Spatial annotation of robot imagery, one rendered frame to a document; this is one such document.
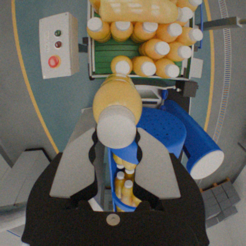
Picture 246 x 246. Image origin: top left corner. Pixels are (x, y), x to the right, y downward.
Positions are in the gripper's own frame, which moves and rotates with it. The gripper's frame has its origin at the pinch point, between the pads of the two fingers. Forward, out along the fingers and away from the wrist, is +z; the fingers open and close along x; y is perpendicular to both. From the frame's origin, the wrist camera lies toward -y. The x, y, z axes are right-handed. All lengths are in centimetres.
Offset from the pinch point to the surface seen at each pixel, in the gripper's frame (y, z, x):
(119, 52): -9.7, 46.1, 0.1
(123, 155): 18.7, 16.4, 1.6
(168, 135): 14.0, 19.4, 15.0
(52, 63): -7.2, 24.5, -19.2
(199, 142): 39, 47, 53
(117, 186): 54, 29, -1
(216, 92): 23, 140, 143
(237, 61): -33, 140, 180
